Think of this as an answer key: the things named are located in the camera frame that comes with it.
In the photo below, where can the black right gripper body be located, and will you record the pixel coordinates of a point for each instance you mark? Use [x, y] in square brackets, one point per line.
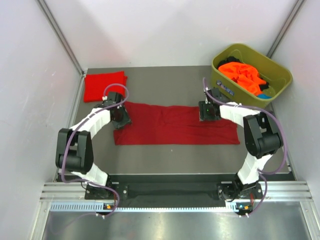
[206, 112]

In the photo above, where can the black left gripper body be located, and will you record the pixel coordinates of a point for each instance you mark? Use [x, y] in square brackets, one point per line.
[122, 118]

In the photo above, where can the dark red t-shirt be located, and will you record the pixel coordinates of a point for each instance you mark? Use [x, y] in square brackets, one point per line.
[173, 125]

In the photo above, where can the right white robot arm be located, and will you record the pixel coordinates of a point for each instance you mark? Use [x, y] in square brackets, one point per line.
[262, 139]

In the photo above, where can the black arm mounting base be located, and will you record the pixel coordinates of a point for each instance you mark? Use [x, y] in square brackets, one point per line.
[181, 190]

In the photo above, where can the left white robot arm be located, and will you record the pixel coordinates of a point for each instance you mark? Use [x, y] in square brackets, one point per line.
[74, 150]

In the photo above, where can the folded bright red t-shirt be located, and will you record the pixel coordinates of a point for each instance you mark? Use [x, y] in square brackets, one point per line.
[95, 85]

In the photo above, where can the olive green plastic bin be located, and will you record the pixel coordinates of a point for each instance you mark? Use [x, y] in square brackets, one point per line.
[276, 75]

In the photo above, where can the orange t-shirt in bin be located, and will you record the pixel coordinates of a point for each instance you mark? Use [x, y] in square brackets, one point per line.
[245, 76]

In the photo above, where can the black garment in bin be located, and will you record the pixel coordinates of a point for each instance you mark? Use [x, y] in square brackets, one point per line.
[229, 59]

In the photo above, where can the blue garment in bin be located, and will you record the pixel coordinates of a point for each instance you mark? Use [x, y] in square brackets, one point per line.
[263, 96]

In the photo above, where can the slotted grey cable duct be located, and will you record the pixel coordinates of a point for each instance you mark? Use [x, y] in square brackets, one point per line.
[102, 207]

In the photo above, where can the right aluminium frame post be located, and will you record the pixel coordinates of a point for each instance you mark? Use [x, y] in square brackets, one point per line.
[293, 13]

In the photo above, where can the aluminium frame post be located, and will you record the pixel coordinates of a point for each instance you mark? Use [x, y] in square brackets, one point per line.
[60, 35]
[293, 13]

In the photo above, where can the left aluminium frame post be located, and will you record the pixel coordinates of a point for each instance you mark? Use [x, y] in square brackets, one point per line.
[60, 35]

